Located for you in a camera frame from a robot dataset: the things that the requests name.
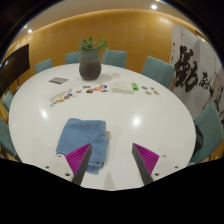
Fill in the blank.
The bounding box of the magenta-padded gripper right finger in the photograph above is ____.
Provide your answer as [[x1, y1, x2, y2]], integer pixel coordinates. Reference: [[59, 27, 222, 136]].
[[131, 142, 182, 186]]

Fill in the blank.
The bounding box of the white flat box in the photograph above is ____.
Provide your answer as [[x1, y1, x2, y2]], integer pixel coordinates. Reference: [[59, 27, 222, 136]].
[[110, 82, 135, 94]]

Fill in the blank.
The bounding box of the black wall television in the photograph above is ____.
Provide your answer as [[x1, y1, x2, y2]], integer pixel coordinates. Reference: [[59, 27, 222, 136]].
[[0, 43, 31, 90]]

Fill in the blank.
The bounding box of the ceiling spotlights group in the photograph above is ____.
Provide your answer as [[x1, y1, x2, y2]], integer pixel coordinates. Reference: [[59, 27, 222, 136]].
[[22, 3, 159, 34]]

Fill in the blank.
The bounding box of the potted plant in grey pot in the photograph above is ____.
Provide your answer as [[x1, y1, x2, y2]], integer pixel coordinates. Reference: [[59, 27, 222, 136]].
[[78, 37, 110, 81]]

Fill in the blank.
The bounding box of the blue terry towel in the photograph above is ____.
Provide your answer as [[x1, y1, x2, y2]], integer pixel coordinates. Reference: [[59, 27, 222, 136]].
[[55, 117, 111, 176]]

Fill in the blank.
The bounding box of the colourful sticker sheet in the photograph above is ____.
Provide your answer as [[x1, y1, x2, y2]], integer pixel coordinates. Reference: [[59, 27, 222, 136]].
[[49, 88, 80, 108]]

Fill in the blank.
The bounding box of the white calligraphy folding screen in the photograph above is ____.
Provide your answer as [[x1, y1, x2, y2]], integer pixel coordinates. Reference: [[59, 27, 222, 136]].
[[169, 24, 224, 126]]

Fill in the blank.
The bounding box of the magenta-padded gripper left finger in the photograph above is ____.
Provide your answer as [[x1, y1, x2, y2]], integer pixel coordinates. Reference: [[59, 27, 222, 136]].
[[44, 142, 93, 186]]

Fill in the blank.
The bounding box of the teal chairs group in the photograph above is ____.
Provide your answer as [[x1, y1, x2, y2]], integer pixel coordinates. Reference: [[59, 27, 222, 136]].
[[0, 49, 224, 168]]

